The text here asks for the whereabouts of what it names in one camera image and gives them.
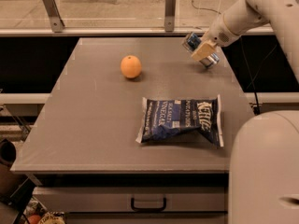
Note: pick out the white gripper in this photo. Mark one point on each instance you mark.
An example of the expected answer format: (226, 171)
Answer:
(217, 34)

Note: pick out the red bull can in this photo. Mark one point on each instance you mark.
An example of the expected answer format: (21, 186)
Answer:
(191, 43)

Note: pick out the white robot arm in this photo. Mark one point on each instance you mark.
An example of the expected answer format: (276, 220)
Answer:
(264, 169)

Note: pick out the orange fruit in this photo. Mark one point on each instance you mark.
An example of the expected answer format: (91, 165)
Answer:
(131, 66)

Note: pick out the blue kettle chips bag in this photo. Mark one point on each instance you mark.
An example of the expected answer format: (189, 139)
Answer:
(163, 119)

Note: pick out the colourful clutter on floor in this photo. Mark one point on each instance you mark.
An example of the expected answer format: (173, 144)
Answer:
(36, 213)

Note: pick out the dark chair at left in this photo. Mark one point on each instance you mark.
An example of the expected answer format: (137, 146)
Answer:
(15, 190)

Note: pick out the middle metal railing bracket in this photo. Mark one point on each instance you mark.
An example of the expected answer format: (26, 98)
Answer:
(169, 15)

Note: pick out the metal railing bracket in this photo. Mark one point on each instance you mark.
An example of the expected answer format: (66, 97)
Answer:
(56, 23)
(169, 15)

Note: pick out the left metal railing bracket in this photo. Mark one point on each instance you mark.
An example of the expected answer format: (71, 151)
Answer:
(56, 23)

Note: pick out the grey drawer with black handle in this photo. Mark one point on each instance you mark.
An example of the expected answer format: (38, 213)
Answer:
(133, 199)

